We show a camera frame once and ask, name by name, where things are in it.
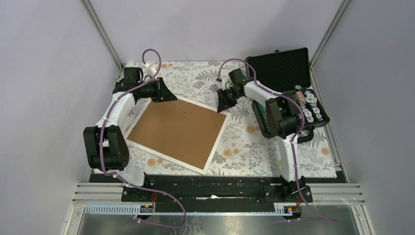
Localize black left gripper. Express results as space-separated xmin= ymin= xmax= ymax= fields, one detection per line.
xmin=137 ymin=77 xmax=177 ymax=102

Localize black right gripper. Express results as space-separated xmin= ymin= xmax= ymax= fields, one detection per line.
xmin=217 ymin=88 xmax=243 ymax=114

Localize white picture frame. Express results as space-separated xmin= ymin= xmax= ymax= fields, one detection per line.
xmin=125 ymin=97 xmax=230 ymax=175

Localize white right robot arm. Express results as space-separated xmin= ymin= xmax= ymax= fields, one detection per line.
xmin=217 ymin=69 xmax=305 ymax=202

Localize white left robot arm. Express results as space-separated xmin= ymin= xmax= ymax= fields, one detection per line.
xmin=83 ymin=67 xmax=177 ymax=201

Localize floral patterned table mat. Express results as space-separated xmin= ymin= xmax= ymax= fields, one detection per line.
xmin=129 ymin=61 xmax=336 ymax=178

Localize black poker chip case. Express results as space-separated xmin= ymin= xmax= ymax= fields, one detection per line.
xmin=245 ymin=47 xmax=330 ymax=143

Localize brown poker chip stack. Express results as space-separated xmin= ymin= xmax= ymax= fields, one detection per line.
xmin=295 ymin=91 xmax=307 ymax=105

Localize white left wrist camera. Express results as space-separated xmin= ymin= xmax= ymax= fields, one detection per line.
xmin=144 ymin=62 xmax=159 ymax=76

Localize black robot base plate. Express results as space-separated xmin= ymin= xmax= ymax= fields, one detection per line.
xmin=89 ymin=173 xmax=347 ymax=213

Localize aluminium front rail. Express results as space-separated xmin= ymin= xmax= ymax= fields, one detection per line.
xmin=72 ymin=183 xmax=365 ymax=216

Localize grey slotted cable duct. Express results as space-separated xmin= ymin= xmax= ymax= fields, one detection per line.
xmin=85 ymin=204 xmax=293 ymax=218

